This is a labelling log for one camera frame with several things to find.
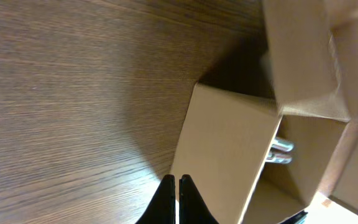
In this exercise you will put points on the blue whiteboard marker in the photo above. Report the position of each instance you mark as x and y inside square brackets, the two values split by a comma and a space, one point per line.
[282, 144]

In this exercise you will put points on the black whiteboard marker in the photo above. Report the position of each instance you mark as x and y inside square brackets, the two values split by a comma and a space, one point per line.
[278, 158]

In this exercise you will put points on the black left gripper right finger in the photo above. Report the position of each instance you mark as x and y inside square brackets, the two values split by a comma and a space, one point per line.
[192, 208]

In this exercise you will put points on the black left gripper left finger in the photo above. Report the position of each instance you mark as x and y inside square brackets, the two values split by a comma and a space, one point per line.
[161, 209]

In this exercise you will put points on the brown cardboard box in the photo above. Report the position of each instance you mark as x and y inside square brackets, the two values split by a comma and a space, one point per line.
[312, 62]

